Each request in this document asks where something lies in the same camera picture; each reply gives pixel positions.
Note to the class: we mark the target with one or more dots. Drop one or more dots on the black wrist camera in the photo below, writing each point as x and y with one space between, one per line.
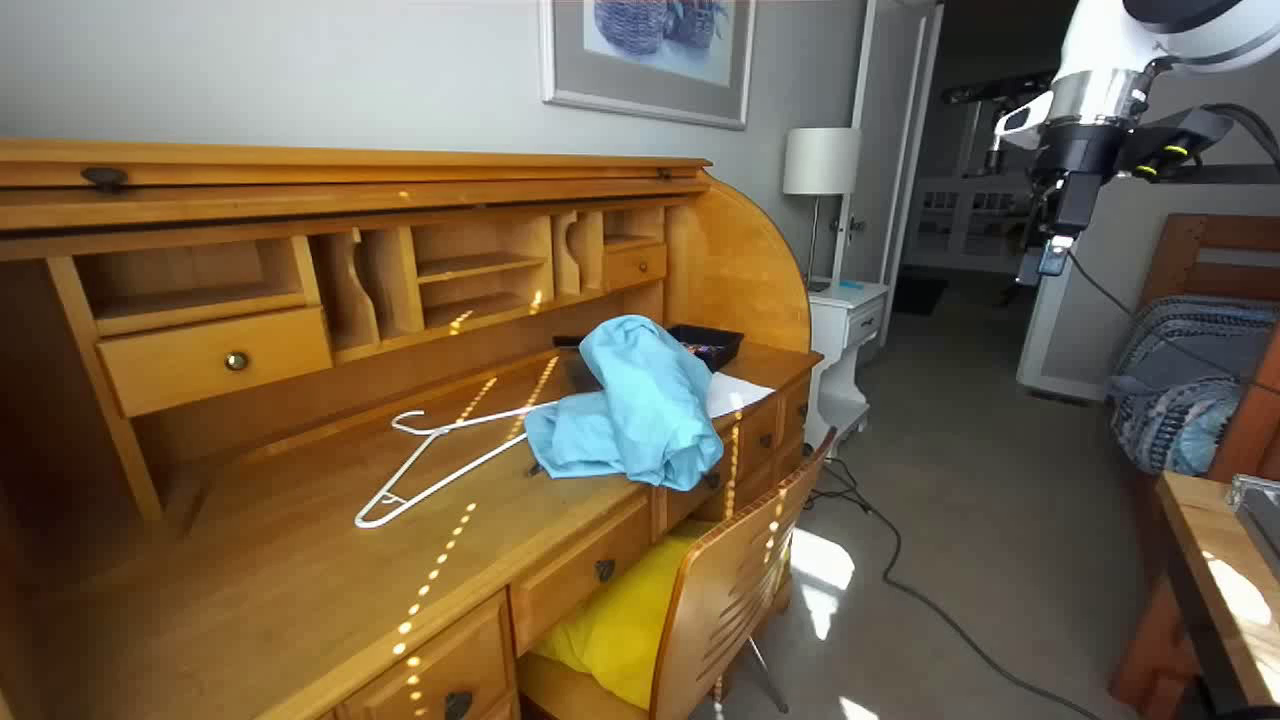
1174 144

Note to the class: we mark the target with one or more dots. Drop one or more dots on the wide centre desk drawer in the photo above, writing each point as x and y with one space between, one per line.
564 581

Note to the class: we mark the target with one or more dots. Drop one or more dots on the black tray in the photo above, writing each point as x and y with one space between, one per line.
714 346

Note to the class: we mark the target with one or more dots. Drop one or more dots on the brown wooden bed frame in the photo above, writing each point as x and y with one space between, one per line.
1261 236

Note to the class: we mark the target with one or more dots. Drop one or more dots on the white door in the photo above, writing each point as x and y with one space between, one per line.
884 132

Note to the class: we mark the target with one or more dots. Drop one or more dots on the round brass knob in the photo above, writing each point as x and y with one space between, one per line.
238 361

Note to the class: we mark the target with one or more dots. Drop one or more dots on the small drawer with brass knob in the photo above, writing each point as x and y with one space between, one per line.
175 364

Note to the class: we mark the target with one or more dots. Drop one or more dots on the blue grey blanket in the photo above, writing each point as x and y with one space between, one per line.
1174 400

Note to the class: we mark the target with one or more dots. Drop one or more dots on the grey box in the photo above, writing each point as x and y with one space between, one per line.
1261 522

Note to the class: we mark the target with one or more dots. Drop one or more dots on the white table lamp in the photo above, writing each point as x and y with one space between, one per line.
817 161

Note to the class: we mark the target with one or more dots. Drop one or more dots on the framed blue picture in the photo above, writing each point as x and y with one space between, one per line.
653 54

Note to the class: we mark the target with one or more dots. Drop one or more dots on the wooden chair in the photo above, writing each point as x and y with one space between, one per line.
721 585

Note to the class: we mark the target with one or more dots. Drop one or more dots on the large pedestal desk drawer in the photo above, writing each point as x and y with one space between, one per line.
426 672

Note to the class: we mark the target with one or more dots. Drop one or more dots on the small plain wooden drawer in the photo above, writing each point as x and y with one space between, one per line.
633 266

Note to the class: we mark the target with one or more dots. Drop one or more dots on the light blue cloth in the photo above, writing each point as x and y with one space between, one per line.
640 400

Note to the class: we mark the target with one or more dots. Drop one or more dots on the white paper sheet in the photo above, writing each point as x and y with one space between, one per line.
738 395

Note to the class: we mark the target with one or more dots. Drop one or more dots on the wooden roll-top desk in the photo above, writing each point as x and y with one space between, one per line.
266 562

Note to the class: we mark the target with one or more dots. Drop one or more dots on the yellow seat cushion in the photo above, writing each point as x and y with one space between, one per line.
621 624

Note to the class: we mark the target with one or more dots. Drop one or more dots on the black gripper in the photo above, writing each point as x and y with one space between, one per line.
1082 155

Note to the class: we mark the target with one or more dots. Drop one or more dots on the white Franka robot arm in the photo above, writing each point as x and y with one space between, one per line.
1105 43

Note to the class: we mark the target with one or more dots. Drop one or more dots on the light wooden table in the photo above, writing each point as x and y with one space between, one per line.
1220 585

